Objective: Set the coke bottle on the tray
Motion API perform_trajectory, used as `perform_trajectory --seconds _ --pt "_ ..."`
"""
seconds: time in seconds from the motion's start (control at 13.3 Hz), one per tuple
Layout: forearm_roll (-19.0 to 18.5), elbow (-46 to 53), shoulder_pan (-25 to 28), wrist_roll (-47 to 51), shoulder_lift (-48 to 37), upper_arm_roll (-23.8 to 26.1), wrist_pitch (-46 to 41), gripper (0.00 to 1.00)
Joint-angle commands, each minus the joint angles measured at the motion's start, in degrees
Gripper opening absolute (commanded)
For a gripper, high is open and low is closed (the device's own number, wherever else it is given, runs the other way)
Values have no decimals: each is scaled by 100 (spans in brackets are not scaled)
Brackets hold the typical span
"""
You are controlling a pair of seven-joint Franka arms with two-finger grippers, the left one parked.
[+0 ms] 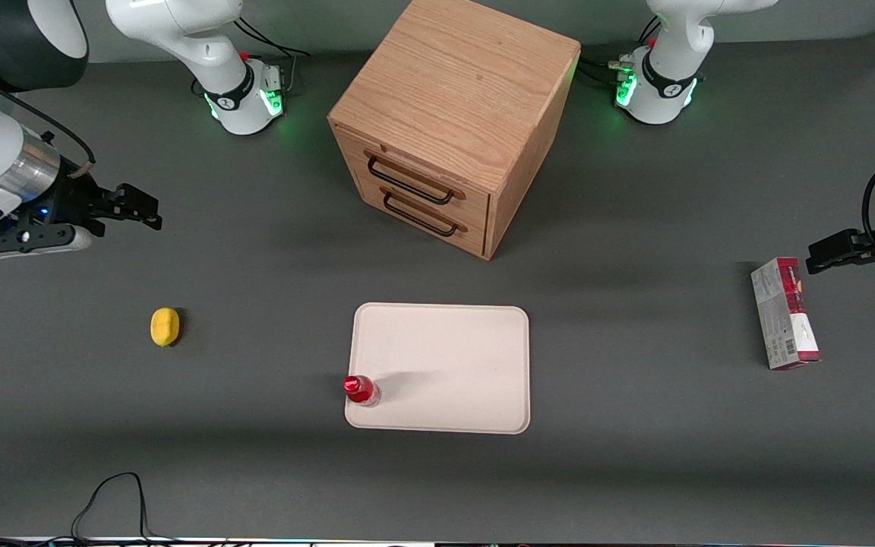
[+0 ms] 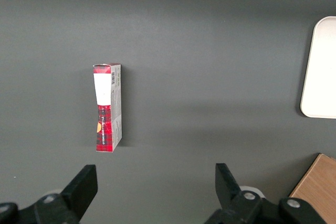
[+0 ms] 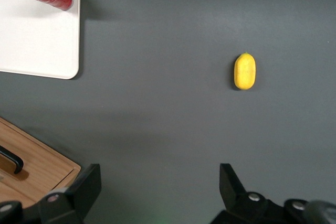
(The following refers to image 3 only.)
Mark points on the wooden drawer front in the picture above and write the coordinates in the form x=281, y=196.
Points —
x=36, y=166

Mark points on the cream plastic tray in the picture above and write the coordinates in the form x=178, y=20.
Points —
x=34, y=43

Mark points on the wooden drawer cabinet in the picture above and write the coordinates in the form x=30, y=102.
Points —
x=39, y=161

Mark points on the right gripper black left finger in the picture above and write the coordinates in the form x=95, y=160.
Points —
x=60, y=205

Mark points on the yellow lemon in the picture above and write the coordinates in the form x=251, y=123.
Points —
x=245, y=71

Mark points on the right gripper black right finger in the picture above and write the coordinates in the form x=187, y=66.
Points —
x=252, y=208

